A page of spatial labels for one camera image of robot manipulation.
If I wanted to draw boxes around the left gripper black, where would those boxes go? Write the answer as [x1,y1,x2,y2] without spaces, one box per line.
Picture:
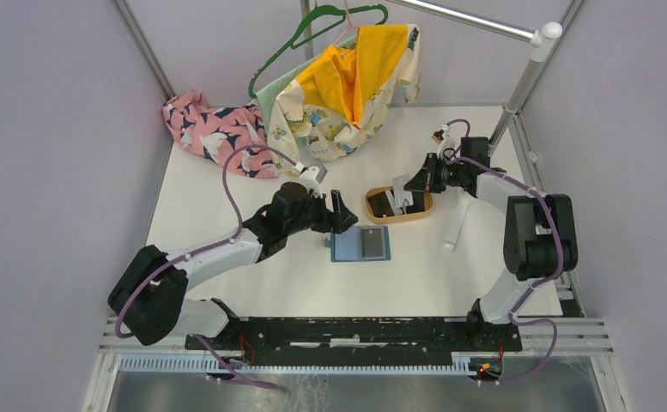
[284,189,357,236]

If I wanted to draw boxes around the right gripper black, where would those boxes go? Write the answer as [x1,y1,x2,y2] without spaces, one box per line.
[404,153,468,194]

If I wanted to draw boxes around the teal card holder wallet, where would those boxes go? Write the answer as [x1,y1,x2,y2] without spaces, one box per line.
[324,225,391,263]

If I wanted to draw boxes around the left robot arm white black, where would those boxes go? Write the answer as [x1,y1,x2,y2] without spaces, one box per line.
[108,183,359,350]

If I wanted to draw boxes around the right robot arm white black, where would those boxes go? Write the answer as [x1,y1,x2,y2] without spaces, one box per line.
[403,137,579,350]

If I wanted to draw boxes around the black cards in tray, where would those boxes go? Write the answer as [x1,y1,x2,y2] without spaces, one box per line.
[367,191,426,218]

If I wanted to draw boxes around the oval wooden tray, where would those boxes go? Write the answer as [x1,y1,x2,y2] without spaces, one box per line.
[364,186,434,225]

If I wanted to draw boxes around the dinosaur print yellow jacket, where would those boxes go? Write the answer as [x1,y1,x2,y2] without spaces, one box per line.
[266,24,421,161]

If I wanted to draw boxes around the mint green cloth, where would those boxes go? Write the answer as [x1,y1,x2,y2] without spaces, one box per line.
[254,34,359,132]

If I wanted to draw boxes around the pink patterned cloth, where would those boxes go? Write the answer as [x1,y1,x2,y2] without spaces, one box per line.
[161,91,280,179]

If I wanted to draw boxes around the green clothes hanger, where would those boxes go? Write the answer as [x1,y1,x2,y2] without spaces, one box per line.
[247,3,389,99]

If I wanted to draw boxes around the silver clothes rack pole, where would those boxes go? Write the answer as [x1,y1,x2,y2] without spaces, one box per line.
[398,1,565,155]

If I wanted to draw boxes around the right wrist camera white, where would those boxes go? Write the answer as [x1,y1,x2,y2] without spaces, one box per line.
[432,124,457,156]

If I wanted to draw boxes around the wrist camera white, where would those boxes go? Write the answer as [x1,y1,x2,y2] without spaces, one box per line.
[432,124,457,156]
[294,165,327,198]

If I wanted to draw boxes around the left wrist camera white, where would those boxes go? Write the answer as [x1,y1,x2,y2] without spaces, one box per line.
[294,165,327,198]

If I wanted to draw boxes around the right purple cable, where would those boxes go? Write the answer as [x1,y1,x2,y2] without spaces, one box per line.
[444,118,567,385]

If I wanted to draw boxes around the purple cable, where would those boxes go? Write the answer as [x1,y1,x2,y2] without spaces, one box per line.
[114,144,306,391]
[444,118,567,385]

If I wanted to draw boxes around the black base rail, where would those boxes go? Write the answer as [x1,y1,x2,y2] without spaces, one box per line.
[209,299,523,367]

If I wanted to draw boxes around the white slotted cable duct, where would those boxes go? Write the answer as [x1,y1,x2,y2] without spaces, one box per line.
[118,354,476,378]

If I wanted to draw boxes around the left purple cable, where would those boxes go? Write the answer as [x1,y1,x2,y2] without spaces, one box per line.
[114,144,306,391]

